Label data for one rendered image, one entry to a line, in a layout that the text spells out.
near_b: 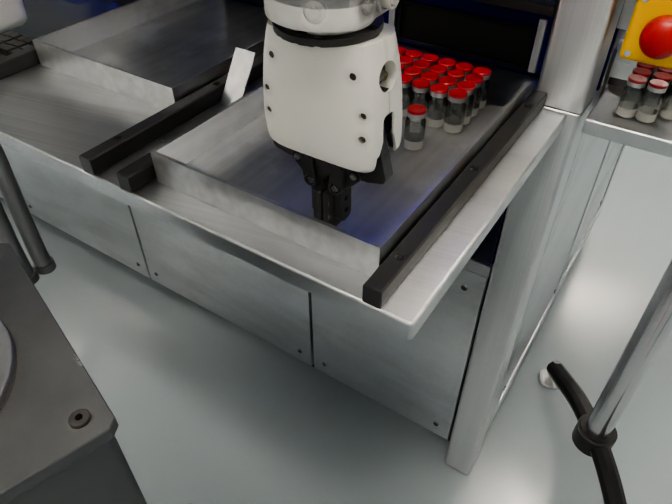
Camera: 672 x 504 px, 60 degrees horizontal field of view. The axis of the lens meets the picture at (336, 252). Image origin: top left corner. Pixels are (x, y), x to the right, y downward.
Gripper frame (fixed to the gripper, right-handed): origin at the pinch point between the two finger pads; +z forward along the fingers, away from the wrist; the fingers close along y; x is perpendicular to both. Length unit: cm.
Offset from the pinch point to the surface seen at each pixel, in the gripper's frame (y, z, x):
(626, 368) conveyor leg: -31, 57, -49
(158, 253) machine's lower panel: 78, 70, -35
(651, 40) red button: -17.1, -6.7, -31.6
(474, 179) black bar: -7.7, 2.6, -13.3
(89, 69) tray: 43.2, 2.2, -9.1
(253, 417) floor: 37, 92, -20
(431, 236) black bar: -7.9, 3.0, -3.8
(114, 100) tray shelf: 37.6, 4.3, -7.6
